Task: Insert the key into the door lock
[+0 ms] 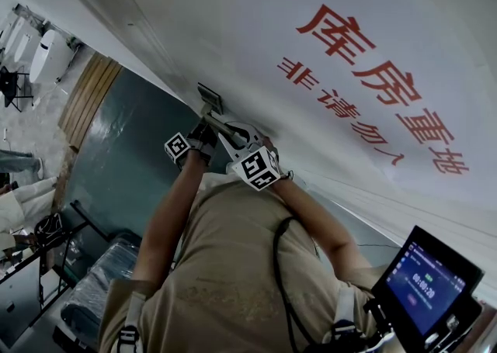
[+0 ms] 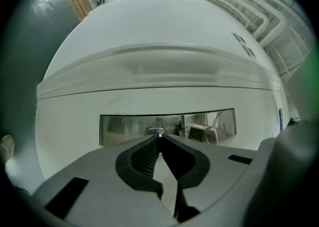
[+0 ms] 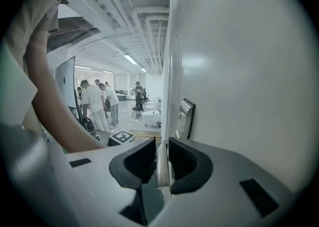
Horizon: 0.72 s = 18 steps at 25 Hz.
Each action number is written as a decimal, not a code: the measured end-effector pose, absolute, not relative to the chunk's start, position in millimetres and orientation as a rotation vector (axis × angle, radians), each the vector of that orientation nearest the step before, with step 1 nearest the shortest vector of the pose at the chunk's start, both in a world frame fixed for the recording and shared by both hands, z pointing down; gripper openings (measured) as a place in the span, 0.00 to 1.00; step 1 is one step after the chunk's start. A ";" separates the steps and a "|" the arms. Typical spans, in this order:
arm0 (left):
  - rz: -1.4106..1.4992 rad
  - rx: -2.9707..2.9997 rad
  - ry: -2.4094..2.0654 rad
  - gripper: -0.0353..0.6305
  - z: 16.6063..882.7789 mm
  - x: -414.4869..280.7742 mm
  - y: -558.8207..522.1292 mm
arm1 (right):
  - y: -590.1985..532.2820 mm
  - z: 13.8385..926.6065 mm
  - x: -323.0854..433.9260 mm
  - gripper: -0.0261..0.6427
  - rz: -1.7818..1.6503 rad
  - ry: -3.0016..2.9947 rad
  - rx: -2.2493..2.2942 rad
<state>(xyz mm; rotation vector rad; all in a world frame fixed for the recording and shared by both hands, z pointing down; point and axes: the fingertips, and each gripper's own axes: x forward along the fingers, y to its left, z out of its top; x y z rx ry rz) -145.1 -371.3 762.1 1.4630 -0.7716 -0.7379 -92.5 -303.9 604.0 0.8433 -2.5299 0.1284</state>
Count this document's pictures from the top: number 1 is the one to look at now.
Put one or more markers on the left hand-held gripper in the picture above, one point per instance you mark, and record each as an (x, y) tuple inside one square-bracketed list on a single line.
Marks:
[(176, 147)]

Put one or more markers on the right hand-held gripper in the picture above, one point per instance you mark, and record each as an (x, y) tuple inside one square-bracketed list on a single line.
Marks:
[(256, 169)]

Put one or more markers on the white door with red lettering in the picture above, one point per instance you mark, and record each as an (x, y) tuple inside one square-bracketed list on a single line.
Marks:
[(252, 33)]

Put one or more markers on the person's right forearm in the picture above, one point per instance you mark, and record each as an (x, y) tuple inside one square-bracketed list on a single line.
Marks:
[(318, 223)]

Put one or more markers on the person's left forearm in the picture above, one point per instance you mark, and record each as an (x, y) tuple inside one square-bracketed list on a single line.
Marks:
[(167, 219)]

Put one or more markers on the person's right hand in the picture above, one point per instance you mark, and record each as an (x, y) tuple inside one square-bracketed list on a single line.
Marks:
[(271, 144)]

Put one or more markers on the person's left white shoe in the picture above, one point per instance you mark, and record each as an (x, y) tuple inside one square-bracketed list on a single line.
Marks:
[(230, 168)]

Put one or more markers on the wooden slat threshold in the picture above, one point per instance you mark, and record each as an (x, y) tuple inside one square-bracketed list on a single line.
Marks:
[(89, 99)]

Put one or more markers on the person's beige clothing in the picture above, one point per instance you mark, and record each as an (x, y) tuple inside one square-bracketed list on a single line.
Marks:
[(225, 266)]

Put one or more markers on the white paper sign red characters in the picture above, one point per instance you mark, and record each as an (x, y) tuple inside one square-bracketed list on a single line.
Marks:
[(369, 84)]

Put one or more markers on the black metal stand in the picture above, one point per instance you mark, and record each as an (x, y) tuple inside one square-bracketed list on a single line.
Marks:
[(87, 219)]

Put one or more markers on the white bathtub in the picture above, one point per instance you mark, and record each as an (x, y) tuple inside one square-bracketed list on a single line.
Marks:
[(42, 56), (22, 47)]

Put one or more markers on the black bag with white lines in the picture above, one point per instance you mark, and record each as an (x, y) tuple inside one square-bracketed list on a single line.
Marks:
[(48, 229)]

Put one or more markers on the plastic-wrapped dark suitcase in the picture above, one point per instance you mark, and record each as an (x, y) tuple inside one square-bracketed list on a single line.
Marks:
[(97, 281)]

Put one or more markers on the black folding chair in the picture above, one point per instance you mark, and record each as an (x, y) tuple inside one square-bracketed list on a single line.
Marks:
[(13, 87)]

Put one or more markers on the black chest-mounted monitor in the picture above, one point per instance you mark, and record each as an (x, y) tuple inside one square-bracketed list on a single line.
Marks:
[(423, 281)]

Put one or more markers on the large grey display panel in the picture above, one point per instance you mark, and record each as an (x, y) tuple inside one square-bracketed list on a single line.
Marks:
[(19, 293)]

